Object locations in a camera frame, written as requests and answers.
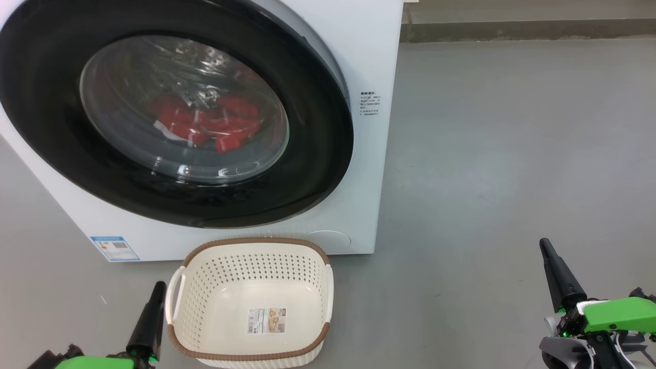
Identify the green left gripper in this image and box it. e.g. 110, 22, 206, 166
28, 281, 168, 369

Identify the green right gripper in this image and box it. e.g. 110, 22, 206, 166
539, 238, 656, 340

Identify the red and white garment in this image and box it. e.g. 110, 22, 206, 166
150, 94, 262, 154

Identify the black round glass washer door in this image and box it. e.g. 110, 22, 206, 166
0, 0, 355, 229

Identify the cream perforated laundry basket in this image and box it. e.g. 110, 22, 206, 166
165, 237, 335, 368

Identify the printed paper label sticker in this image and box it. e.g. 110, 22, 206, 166
247, 307, 287, 335

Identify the white front-load washing machine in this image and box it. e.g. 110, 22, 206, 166
0, 0, 405, 263

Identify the blue energy label sticker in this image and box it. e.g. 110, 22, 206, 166
90, 236, 140, 262

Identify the round white filter cover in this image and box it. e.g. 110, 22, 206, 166
302, 230, 352, 253

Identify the black text notice sticker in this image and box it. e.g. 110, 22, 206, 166
360, 91, 381, 117

